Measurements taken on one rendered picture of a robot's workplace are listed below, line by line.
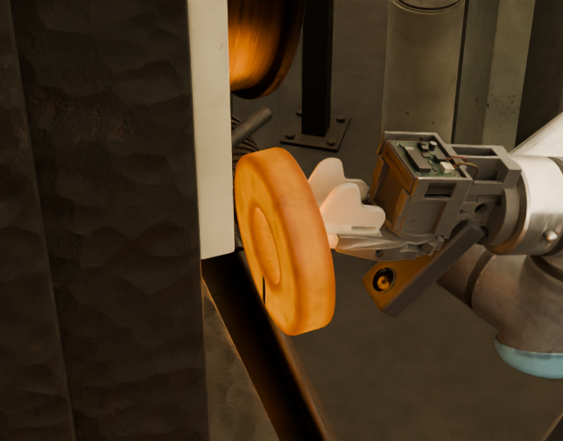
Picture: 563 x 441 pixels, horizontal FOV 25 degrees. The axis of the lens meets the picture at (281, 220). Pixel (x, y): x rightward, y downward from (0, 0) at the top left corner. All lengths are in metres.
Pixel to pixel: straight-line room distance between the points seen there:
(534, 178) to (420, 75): 0.97
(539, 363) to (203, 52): 0.70
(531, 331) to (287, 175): 0.33
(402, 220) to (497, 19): 1.11
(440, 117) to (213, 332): 1.26
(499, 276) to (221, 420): 0.46
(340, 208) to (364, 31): 1.95
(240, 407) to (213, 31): 0.33
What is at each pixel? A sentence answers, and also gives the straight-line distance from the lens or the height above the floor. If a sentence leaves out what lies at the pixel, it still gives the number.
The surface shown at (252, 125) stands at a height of 0.56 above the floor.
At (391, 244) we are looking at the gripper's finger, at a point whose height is 0.83.
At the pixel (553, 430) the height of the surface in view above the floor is 0.72.
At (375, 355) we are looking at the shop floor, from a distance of 2.13.
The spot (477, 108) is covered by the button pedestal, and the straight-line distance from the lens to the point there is 2.26.
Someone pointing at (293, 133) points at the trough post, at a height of 0.02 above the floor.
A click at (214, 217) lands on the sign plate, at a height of 1.09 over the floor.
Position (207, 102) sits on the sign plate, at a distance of 0.62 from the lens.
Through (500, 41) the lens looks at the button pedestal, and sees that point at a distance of 2.17.
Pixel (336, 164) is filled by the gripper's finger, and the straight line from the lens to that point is 1.06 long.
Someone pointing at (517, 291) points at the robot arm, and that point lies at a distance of 1.23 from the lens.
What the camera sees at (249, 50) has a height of 1.01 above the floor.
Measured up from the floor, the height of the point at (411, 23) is 0.49.
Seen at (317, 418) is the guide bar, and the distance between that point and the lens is 1.10.
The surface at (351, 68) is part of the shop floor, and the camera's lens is 2.83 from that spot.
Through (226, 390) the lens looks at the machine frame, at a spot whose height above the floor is 0.87.
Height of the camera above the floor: 1.51
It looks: 39 degrees down
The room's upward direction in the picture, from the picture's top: straight up
